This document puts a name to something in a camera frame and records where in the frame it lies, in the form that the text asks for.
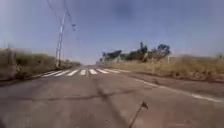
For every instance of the pale utility pole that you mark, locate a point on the pale utility pole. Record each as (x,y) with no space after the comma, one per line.
(60,40)

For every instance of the dirt shoulder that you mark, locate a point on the dirt shoulder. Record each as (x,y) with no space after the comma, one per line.
(186,85)

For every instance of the white painted edge line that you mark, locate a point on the white painted edge line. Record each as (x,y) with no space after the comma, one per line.
(173,90)

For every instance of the dry grass verge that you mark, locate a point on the dry grass verge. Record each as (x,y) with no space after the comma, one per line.
(186,66)

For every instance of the group of dark trees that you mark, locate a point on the group of dark trees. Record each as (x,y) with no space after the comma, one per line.
(140,53)

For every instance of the robot's own part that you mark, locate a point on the robot's own part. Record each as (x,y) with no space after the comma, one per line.
(138,115)

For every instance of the dry grass bank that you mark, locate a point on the dry grass bank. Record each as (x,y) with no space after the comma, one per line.
(23,63)

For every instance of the grey asphalt road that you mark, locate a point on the grey asphalt road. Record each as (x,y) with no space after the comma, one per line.
(100,100)

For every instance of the white zebra crossing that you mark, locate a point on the white zebra crossing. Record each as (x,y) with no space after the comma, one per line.
(71,72)

